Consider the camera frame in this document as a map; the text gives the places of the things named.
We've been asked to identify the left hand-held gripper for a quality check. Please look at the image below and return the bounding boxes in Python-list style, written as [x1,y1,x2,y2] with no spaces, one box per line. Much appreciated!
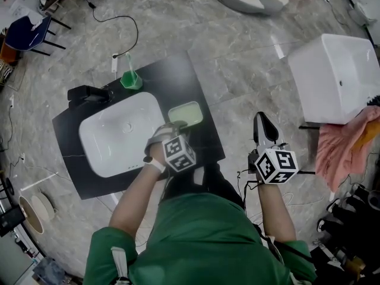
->
[161,120,197,173]

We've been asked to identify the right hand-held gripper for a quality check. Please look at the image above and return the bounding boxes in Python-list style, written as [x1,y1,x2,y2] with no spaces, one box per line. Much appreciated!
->
[248,111,299,185]

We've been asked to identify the pale green rectangular plastic tray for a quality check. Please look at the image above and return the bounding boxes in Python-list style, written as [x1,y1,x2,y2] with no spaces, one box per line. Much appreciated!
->
[167,100,204,128]

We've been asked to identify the person's left forearm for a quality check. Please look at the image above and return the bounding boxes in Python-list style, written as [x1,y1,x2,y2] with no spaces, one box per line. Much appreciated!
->
[109,159,167,239]

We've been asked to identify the person's right forearm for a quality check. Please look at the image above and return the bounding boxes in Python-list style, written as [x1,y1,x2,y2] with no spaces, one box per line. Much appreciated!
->
[256,181,297,243]

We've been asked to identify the person's left hand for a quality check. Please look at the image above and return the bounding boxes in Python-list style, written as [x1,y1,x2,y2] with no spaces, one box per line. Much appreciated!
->
[144,122,175,160]

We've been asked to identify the black top vanity cabinet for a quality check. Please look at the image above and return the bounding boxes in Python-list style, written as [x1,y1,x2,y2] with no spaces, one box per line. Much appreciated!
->
[52,50,226,201]

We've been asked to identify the white band wrist watch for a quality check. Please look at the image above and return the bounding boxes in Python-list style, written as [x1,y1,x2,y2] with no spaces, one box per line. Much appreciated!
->
[142,156,166,174]

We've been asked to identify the green cup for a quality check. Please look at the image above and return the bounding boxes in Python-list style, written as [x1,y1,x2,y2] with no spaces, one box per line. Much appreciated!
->
[120,69,143,90]

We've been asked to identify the white sink basin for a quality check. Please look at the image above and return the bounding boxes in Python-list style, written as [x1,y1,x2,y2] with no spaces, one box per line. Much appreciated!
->
[78,91,166,178]

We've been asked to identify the person's dark trousers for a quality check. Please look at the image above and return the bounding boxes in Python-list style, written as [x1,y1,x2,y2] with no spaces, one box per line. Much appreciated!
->
[164,161,246,210]

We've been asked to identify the pink towel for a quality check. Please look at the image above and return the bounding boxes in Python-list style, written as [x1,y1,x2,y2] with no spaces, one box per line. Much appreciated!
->
[315,105,380,193]

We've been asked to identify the white square tub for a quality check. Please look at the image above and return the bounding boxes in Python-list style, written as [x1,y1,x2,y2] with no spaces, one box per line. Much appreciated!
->
[287,33,380,126]

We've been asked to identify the black faucet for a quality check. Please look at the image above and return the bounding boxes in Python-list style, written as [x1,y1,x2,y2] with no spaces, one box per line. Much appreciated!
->
[67,84,113,109]

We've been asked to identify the orange cloth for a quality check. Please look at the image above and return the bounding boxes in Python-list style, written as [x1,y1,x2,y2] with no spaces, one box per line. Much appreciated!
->
[353,120,380,148]

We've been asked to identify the person's green shirt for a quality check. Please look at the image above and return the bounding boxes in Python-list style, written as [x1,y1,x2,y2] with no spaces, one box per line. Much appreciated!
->
[83,192,318,285]

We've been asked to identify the round beige box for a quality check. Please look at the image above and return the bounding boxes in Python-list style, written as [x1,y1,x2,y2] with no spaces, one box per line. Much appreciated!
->
[31,192,57,221]

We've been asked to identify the blue chair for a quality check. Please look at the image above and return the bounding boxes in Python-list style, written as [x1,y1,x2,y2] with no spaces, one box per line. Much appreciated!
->
[5,15,72,56]

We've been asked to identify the black cable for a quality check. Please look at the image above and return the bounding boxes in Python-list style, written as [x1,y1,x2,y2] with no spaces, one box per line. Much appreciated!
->
[88,1,140,58]

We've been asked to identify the white shoulder strap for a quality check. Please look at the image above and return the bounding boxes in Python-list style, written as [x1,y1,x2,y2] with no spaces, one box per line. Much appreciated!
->
[111,246,131,285]

